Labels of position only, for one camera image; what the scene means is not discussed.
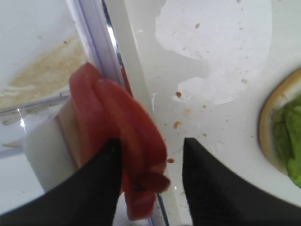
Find bottom bun slice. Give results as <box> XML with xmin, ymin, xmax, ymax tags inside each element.
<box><xmin>258</xmin><ymin>68</ymin><xmax>301</xmax><ymax>176</ymax></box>

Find white tray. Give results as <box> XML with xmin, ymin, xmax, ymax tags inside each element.
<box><xmin>106</xmin><ymin>0</ymin><xmax>301</xmax><ymax>226</ymax></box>

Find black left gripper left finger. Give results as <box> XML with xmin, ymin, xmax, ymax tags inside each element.
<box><xmin>0</xmin><ymin>139</ymin><xmax>122</xmax><ymax>226</ymax></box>

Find green lettuce leaf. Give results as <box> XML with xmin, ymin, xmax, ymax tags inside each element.
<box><xmin>272</xmin><ymin>95</ymin><xmax>301</xmax><ymax>187</ymax></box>

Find white plastic block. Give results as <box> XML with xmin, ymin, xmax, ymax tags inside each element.
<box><xmin>23</xmin><ymin>98</ymin><xmax>82</xmax><ymax>192</ymax></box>

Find clear plastic divider upper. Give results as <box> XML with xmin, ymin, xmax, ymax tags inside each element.
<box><xmin>0</xmin><ymin>91</ymin><xmax>70</xmax><ymax>159</ymax></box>

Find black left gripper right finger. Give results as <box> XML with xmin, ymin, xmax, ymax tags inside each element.
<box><xmin>182</xmin><ymin>138</ymin><xmax>301</xmax><ymax>226</ymax></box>

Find red tomato slices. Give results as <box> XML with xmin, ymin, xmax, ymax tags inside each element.
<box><xmin>70</xmin><ymin>63</ymin><xmax>170</xmax><ymax>220</ymax></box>

